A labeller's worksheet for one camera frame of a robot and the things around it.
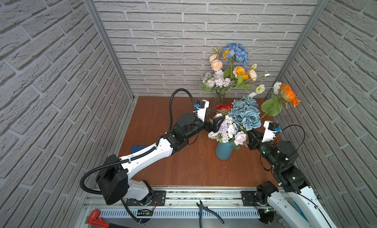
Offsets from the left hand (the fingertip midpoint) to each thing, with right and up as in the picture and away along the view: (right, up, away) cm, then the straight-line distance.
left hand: (218, 111), depth 67 cm
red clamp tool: (-59, -51, -1) cm, 78 cm away
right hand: (+14, -8, +1) cm, 16 cm away
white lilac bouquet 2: (-1, +19, +19) cm, 27 cm away
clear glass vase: (+6, +10, +31) cm, 33 cm away
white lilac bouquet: (+4, -9, -3) cm, 11 cm away
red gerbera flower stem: (+3, +1, +1) cm, 3 cm away
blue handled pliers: (-8, -47, +3) cm, 48 cm away
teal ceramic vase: (+5, -22, +12) cm, 25 cm away
